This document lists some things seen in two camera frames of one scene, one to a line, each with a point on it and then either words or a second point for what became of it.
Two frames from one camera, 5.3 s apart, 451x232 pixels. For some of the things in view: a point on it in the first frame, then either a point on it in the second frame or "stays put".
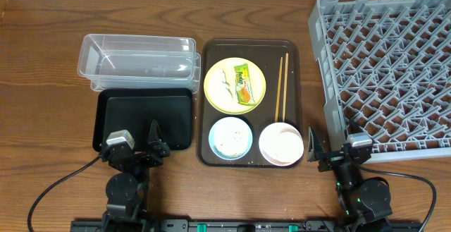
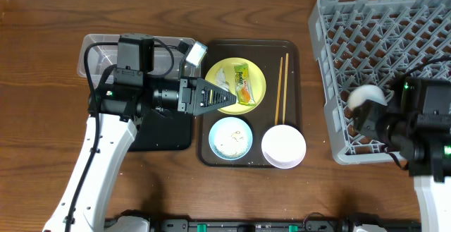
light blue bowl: x=230 y=138 stays put
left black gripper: x=139 y=155 -> x=187 y=96
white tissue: x=223 y=88 stays put
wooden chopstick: x=279 y=89 stays put
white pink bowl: x=282 y=144 stays put
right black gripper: x=333 y=156 -> x=368 y=120
